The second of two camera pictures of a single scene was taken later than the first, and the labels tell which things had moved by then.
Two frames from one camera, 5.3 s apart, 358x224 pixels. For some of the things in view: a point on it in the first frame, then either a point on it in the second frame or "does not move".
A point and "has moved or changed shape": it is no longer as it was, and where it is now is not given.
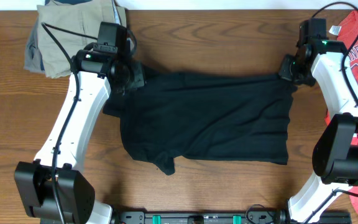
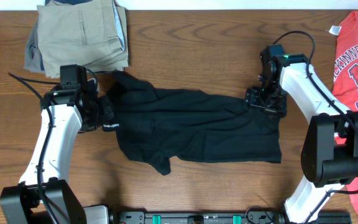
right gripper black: (286, 70) → (258, 99)
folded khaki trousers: (66, 27) does not move
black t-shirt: (168, 116) has moved or changed shape
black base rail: (267, 216) does not move
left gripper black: (137, 79) → (105, 109)
